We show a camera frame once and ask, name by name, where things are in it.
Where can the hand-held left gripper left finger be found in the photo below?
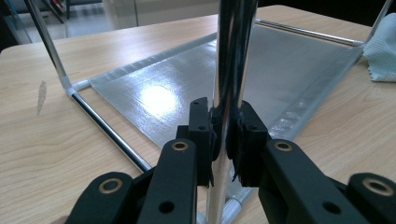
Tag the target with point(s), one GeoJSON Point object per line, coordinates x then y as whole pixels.
{"type": "Point", "coordinates": [177, 180]}

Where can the light blue cleaning cloth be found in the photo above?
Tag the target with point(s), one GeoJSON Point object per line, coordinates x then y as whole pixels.
{"type": "Point", "coordinates": [381, 53]}

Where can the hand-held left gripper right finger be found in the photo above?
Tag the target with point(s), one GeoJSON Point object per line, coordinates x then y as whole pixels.
{"type": "Point", "coordinates": [286, 186]}

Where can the silver two-tier fabric rack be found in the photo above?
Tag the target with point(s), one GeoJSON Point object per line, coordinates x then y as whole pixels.
{"type": "Point", "coordinates": [149, 90]}

